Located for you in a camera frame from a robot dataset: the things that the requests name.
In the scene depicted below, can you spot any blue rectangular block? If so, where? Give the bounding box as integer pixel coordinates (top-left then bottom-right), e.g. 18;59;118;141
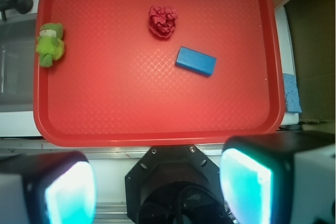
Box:
175;47;216;77

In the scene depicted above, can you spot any green plush animal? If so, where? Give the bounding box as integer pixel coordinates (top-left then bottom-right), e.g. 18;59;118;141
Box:
35;23;65;68

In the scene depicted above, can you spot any red plastic tray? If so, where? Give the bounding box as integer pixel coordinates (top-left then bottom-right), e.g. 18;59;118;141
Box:
33;0;285;147

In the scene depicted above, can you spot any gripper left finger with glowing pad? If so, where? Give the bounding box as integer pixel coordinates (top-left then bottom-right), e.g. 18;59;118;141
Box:
1;151;97;223

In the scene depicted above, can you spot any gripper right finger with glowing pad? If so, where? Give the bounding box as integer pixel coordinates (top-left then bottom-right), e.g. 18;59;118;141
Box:
219;131;335;223

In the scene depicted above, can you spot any blue sponge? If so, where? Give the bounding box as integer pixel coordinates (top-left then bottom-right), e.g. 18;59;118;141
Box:
282;73;302;114

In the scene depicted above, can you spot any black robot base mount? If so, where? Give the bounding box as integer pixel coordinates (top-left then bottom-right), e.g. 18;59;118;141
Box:
125;145;232;223

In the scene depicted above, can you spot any red crumpled paper ball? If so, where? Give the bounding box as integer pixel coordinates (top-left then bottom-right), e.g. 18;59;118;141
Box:
148;6;178;39

